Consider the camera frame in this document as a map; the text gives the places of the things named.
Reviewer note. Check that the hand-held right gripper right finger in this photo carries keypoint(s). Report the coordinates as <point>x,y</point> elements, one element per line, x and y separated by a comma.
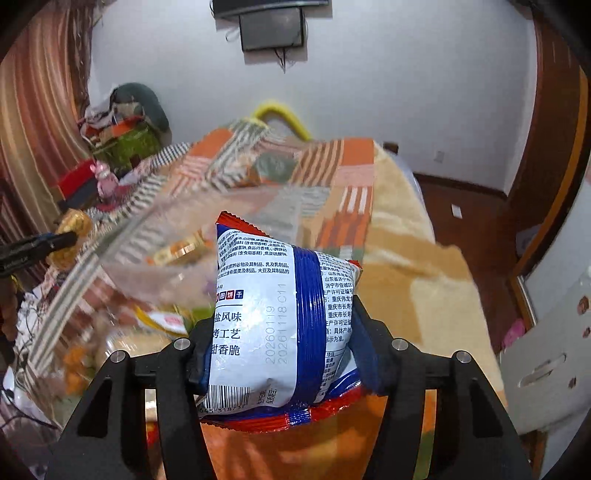
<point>369,355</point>

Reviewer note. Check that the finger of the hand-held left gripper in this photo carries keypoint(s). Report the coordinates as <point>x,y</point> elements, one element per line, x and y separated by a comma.
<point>44,244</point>

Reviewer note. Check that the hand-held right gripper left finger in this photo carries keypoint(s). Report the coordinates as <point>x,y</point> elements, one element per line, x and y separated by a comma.
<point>201,355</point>

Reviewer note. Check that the blue white snack packet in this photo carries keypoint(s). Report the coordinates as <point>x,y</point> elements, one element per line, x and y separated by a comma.
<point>277,323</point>

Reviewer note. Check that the clear plastic bag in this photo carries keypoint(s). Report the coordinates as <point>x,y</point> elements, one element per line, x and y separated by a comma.
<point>152,277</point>

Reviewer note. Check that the gold wrapped snack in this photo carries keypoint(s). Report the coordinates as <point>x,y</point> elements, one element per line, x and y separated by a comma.
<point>74,226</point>

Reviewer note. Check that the yellow white snack packet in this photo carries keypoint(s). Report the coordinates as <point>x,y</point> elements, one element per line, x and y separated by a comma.
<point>161,321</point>

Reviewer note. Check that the red box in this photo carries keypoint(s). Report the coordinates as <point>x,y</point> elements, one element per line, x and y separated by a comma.
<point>76,182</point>

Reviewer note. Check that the pink doll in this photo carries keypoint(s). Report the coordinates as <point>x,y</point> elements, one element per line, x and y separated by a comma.
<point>105,182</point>

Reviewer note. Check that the orange snack packet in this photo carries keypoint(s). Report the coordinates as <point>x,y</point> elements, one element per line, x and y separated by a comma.
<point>182,249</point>

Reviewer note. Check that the green patterned box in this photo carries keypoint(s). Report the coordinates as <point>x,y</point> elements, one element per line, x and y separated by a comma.
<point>127,147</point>

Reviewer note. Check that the striped curtain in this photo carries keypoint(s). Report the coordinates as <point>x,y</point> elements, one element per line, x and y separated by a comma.
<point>37,115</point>

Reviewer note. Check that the pink cloth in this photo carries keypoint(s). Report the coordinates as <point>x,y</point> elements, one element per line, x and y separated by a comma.
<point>513,332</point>

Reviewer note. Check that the pile of clothes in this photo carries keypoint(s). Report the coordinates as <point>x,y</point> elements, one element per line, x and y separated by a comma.
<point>134,104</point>

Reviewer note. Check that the orange patchwork blanket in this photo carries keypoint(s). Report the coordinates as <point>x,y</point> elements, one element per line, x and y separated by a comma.
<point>240,161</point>

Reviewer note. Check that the yellow plastic hanger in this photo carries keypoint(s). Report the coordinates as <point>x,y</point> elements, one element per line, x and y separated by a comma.
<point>281,113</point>

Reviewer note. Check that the white wall outlet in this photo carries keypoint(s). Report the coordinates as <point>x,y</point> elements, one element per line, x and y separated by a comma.
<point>457,211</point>

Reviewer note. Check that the wooden door frame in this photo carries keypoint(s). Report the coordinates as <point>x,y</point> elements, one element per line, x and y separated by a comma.
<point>549,138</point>

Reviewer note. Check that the black wall box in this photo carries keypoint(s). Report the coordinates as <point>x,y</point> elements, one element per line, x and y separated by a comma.
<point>272,30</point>

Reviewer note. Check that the wall-mounted black screen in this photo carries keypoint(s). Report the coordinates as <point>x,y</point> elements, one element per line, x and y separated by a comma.
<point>268,7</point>

